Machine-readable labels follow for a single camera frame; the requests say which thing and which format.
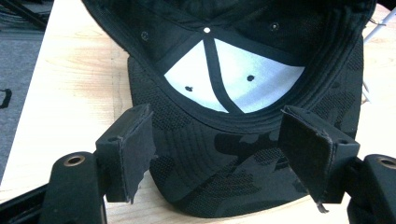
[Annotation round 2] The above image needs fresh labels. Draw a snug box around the black camouflage baseball cap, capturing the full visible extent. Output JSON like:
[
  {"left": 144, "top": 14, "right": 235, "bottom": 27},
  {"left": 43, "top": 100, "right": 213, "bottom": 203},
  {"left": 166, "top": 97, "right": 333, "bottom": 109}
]
[{"left": 81, "top": 0, "right": 377, "bottom": 218}]

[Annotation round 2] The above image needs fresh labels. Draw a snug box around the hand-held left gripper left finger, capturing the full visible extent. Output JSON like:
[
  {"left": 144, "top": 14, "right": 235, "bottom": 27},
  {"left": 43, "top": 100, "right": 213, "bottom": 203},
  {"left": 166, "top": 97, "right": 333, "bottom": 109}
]
[{"left": 94, "top": 103, "right": 157, "bottom": 205}]

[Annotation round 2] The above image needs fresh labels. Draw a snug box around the black metal stand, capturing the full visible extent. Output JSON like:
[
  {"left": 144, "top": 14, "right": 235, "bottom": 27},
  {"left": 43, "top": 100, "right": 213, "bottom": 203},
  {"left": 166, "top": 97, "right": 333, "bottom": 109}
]
[{"left": 0, "top": 0, "right": 54, "bottom": 30}]

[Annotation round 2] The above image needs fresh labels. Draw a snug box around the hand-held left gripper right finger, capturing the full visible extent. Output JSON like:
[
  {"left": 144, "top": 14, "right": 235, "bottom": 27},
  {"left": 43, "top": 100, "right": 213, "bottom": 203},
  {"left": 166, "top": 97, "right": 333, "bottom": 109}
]
[{"left": 277, "top": 105, "right": 361, "bottom": 215}]

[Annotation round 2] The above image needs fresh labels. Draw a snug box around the white metal stand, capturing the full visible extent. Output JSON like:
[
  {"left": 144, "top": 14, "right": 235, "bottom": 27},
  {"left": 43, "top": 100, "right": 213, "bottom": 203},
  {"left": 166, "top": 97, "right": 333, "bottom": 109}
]
[{"left": 361, "top": 7, "right": 396, "bottom": 105}]

